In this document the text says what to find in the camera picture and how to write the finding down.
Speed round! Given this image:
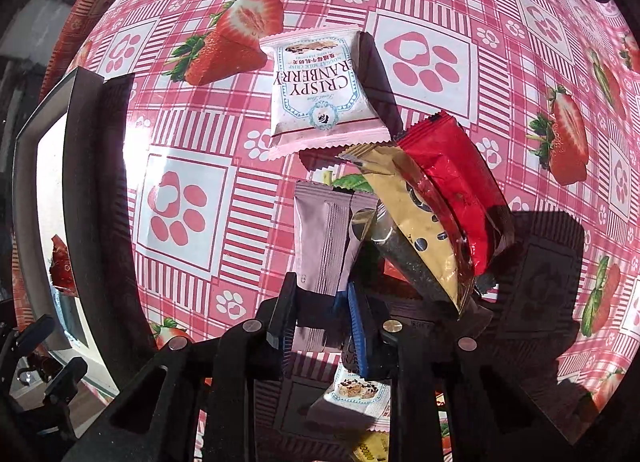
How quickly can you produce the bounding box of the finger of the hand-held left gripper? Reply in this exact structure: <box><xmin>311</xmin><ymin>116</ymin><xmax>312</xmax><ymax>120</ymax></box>
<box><xmin>9</xmin><ymin>315</ymin><xmax>57</xmax><ymax>360</ymax></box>
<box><xmin>42</xmin><ymin>357</ymin><xmax>89</xmax><ymax>405</ymax></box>

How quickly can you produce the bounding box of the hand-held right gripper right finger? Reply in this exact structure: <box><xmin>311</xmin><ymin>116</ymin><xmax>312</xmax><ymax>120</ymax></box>
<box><xmin>344</xmin><ymin>281</ymin><xmax>577</xmax><ymax>462</ymax></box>

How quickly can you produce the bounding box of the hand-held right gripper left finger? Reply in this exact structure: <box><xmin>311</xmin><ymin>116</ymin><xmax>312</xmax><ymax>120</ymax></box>
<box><xmin>65</xmin><ymin>272</ymin><xmax>302</xmax><ymax>462</ymax></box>

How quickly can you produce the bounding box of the red snack packet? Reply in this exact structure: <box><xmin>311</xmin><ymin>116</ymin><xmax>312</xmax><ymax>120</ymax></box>
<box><xmin>49</xmin><ymin>235</ymin><xmax>79</xmax><ymax>299</ymax></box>
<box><xmin>394</xmin><ymin>111</ymin><xmax>516</xmax><ymax>279</ymax></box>

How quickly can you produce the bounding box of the mauve snack packet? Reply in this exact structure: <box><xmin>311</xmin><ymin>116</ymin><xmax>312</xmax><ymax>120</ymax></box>
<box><xmin>292</xmin><ymin>181</ymin><xmax>379</xmax><ymax>354</ymax></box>

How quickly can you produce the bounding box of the black tray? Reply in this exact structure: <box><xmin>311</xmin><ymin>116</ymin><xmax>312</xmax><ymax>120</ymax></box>
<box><xmin>12</xmin><ymin>66</ymin><xmax>158</xmax><ymax>395</ymax></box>

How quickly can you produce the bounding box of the pink and white snack packet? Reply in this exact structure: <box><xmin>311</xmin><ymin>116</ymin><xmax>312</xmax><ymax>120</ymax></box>
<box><xmin>261</xmin><ymin>30</ymin><xmax>390</xmax><ymax>161</ymax></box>
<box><xmin>306</xmin><ymin>337</ymin><xmax>392</xmax><ymax>434</ymax></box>

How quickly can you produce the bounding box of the yellow snack packet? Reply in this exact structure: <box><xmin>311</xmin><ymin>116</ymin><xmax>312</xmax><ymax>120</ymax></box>
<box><xmin>350</xmin><ymin>431</ymin><xmax>392</xmax><ymax>462</ymax></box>

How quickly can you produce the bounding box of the gold snack packet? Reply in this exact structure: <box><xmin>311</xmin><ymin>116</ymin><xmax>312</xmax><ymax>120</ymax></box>
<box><xmin>339</xmin><ymin>142</ymin><xmax>477</xmax><ymax>319</ymax></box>

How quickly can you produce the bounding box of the strawberry printed tablecloth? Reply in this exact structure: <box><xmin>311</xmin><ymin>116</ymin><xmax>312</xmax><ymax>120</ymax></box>
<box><xmin>10</xmin><ymin>0</ymin><xmax>640</xmax><ymax>449</ymax></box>

